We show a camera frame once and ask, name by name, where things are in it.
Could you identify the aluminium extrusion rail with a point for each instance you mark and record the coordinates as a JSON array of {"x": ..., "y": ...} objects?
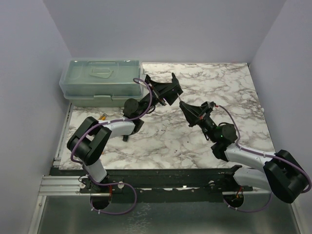
[{"x": 60, "y": 186}]

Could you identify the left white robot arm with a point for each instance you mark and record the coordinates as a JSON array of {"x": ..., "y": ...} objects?
[{"x": 89, "y": 140}]

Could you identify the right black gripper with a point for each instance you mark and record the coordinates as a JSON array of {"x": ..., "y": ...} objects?
[{"x": 196, "y": 114}]

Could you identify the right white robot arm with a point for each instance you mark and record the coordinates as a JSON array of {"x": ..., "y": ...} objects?
[{"x": 278, "y": 172}]

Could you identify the yellow utility knife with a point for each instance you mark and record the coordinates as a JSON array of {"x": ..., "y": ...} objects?
[{"x": 103, "y": 116}]

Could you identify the green translucent plastic toolbox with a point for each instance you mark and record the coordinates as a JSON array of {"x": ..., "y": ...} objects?
[{"x": 101, "y": 83}]

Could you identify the black socket tool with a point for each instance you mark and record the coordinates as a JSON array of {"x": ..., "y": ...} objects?
[{"x": 125, "y": 138}]

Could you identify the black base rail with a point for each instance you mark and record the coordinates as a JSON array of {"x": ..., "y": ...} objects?
[{"x": 156, "y": 185}]

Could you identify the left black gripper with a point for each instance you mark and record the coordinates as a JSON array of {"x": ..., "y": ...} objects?
[{"x": 163, "y": 90}]

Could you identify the black padlock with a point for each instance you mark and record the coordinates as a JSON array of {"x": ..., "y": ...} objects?
[{"x": 176, "y": 83}]

